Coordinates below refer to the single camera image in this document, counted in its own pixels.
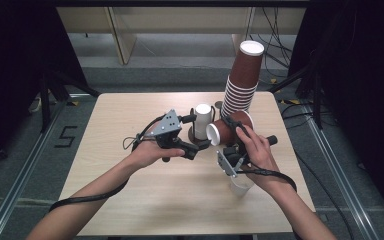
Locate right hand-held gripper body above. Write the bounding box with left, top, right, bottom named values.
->
left=216, top=134, right=279, bottom=178

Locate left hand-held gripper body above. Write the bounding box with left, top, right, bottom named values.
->
left=145, top=109, right=201, bottom=162

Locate single brown paper cup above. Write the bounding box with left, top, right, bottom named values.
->
left=205, top=109, right=255, bottom=147

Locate stack of white paper cups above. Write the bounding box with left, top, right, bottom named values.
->
left=194, top=103, right=213, bottom=141

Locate stack of brown paper cups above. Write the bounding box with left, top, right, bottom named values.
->
left=220, top=40, right=265, bottom=118

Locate person's right hand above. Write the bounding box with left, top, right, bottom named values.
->
left=234, top=124, right=289, bottom=190

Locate person's left hand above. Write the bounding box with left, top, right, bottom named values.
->
left=128, top=138, right=187, bottom=170

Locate black metal stand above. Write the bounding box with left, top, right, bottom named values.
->
left=39, top=69, right=102, bottom=134
left=269, top=64, right=324, bottom=130

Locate black curtain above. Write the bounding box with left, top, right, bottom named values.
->
left=0, top=0, right=88, bottom=174
left=288, top=0, right=384, bottom=221

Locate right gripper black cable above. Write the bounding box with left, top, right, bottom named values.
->
left=237, top=168, right=298, bottom=194

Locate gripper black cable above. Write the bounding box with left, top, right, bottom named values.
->
left=237, top=168, right=298, bottom=194
left=49, top=114, right=168, bottom=213

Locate tangle of black cables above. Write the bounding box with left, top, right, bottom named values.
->
left=249, top=6, right=294, bottom=84

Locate black floor cable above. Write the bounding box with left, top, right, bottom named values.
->
left=294, top=154, right=356, bottom=240

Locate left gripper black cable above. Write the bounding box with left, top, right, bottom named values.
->
left=49, top=114, right=168, bottom=213

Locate aluminium floor rail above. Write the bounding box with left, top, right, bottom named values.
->
left=0, top=98, right=73, bottom=240
left=304, top=106, right=384, bottom=240

